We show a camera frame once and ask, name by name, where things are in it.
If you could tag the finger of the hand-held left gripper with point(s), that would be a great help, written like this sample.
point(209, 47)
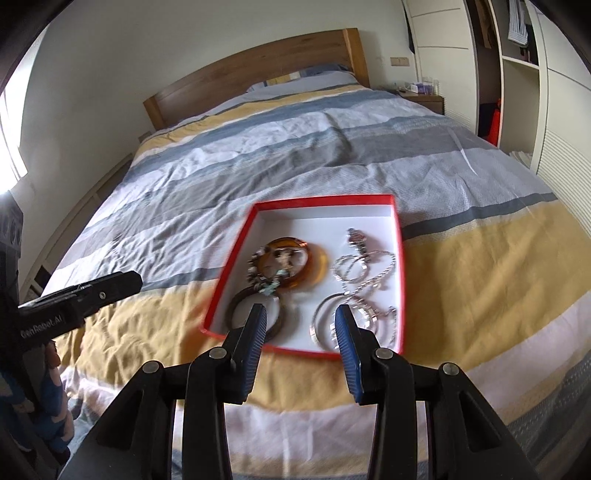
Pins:
point(101, 288)

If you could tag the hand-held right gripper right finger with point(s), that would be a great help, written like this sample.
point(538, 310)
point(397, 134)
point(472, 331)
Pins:
point(346, 355)

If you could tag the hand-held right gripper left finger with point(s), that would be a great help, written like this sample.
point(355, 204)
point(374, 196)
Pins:
point(253, 350)

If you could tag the dark wooden bangle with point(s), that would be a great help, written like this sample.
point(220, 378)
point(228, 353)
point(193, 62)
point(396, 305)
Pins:
point(235, 307)

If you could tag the thin silver bangle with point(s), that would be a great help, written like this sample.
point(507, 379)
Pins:
point(318, 314)

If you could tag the amber bangle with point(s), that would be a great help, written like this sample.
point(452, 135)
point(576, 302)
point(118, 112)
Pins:
point(318, 272)

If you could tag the red jewelry box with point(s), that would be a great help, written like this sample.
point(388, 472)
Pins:
point(304, 226)

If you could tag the person's left hand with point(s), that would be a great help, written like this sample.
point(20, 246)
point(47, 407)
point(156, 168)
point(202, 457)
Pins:
point(55, 401)

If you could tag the window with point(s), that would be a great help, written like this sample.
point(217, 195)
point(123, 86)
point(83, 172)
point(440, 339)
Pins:
point(7, 129)

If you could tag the striped blanket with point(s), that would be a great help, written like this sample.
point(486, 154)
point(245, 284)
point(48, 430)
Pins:
point(277, 152)

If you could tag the wooden nightstand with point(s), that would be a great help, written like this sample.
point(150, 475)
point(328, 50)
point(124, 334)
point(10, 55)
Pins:
point(427, 104)

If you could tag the wooden headboard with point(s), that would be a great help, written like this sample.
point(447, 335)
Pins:
point(258, 64)

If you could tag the red bag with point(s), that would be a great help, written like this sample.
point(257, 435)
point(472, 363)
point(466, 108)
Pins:
point(495, 122)

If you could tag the purple box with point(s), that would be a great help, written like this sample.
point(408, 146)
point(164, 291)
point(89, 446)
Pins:
point(421, 86)

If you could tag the grey blue pillow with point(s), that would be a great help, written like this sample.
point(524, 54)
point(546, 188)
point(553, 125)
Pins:
point(314, 74)

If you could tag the white wardrobe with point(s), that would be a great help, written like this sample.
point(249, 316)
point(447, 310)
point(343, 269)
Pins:
point(563, 115)

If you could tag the striped hanging shirt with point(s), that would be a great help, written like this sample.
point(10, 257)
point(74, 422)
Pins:
point(518, 23)

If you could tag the wall light switch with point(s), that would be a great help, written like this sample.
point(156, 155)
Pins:
point(399, 60)

